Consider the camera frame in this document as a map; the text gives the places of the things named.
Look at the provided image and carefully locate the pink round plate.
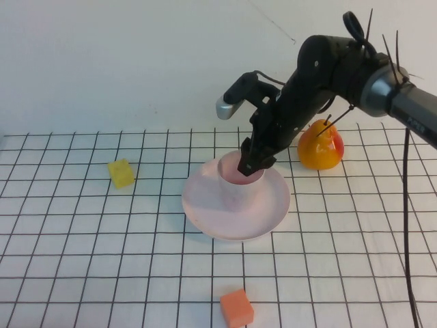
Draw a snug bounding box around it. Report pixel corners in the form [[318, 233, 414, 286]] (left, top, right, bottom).
[[181, 156, 292, 243]]

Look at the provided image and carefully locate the orange yellow toy pear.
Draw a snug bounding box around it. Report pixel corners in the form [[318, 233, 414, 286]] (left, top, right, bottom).
[[296, 114, 345, 171]]

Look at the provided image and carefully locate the thin black camera cable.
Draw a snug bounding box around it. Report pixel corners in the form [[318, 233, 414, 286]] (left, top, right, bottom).
[[253, 70, 287, 87]]

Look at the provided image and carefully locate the black hanging arm cable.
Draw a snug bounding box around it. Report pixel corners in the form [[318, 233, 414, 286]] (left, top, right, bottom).
[[401, 128, 423, 328]]

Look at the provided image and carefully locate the white black grid tablecloth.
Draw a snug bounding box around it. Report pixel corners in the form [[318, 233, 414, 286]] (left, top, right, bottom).
[[0, 121, 437, 328]]

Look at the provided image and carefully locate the pink plastic cup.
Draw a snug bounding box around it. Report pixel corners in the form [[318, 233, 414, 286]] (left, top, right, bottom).
[[218, 151, 266, 213]]

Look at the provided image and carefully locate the yellow foam cube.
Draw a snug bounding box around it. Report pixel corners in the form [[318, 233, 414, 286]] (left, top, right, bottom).
[[107, 158, 135, 190]]

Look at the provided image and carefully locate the orange foam cube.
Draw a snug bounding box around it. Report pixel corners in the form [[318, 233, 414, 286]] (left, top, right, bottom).
[[219, 288, 255, 328]]

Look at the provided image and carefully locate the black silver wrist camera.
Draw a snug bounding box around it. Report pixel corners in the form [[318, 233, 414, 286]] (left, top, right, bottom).
[[215, 70, 283, 121]]

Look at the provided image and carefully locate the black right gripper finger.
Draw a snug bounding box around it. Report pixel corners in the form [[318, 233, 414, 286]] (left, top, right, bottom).
[[260, 152, 277, 169], [238, 136, 266, 178]]

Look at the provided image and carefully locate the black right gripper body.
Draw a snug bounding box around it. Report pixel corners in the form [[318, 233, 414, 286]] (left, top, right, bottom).
[[249, 72, 335, 158]]

